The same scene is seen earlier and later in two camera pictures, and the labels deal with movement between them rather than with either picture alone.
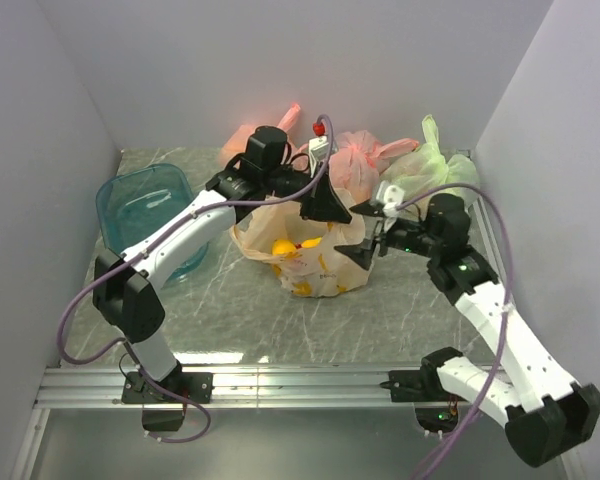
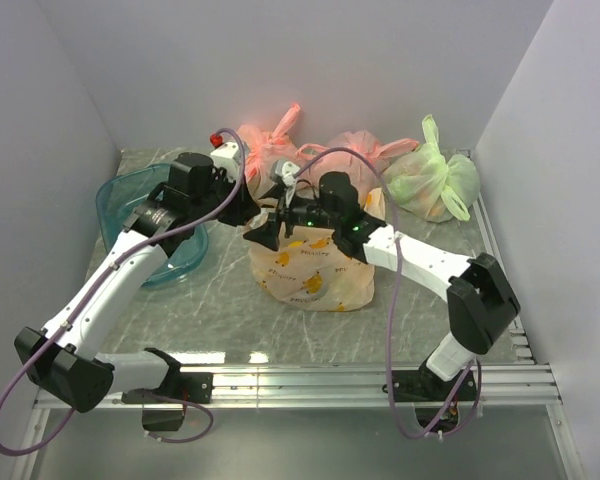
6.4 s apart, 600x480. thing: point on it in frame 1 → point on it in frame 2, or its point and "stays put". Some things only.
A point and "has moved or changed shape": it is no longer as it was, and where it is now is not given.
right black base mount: x=422 y=389 stays put
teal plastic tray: x=132 y=200 stays put
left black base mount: x=195 y=386 stays put
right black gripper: x=360 y=253 → x=268 y=234
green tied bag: x=428 y=168 stays put
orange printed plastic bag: x=302 y=250 has moved or changed shape
